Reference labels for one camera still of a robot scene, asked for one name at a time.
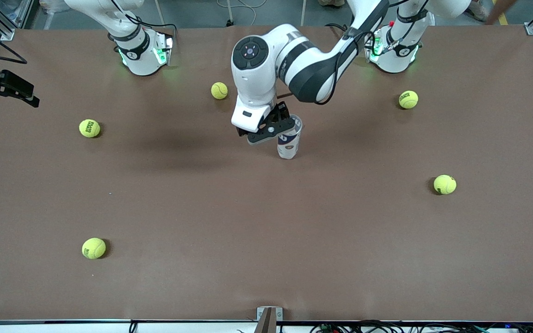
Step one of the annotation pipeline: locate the clear tennis ball can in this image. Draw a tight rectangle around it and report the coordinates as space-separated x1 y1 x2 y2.
277 114 303 160

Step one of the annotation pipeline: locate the bare person forearm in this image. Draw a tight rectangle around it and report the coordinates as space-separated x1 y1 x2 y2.
484 0 518 25

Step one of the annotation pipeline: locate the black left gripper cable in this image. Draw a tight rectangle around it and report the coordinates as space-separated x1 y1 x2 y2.
324 0 429 106

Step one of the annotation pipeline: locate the white floor cable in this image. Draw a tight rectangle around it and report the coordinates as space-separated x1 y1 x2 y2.
216 0 260 11

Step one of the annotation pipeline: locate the black right base cable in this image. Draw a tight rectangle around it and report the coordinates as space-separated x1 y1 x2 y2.
109 0 183 35

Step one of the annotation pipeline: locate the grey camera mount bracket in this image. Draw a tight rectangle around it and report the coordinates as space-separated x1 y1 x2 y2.
256 306 284 333

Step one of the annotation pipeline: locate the black cable bundle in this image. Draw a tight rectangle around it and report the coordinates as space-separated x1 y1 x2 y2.
310 319 533 333

